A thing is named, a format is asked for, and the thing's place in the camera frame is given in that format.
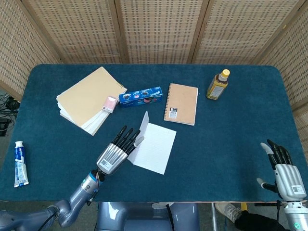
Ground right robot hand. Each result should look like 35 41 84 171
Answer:
256 139 306 202

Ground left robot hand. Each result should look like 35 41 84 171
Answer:
96 125 145 175

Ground white lined notebook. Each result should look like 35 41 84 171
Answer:
127 111 177 175

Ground large tan notebook stack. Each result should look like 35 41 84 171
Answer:
56 66 128 136

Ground spiral-bound kraft notebook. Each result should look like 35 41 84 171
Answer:
163 83 199 126

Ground small pink white box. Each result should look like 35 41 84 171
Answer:
102 96 119 114

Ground blue cookie box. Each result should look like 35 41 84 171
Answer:
118 86 164 108

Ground white sneaker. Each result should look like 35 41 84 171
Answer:
214 202 242 223

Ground grey-blue robot torso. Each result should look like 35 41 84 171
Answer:
95 201 201 231

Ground blue carpet table mat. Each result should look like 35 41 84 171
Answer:
0 64 305 203

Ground metal table leg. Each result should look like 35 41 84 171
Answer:
211 202 218 231

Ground blue white toothpaste tube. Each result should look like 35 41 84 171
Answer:
13 141 29 188

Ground yellow-capped tea bottle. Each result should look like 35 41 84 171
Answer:
206 69 231 100

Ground woven bamboo folding screen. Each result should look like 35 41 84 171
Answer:
0 0 308 157

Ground black floor cables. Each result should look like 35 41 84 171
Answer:
0 93 21 137

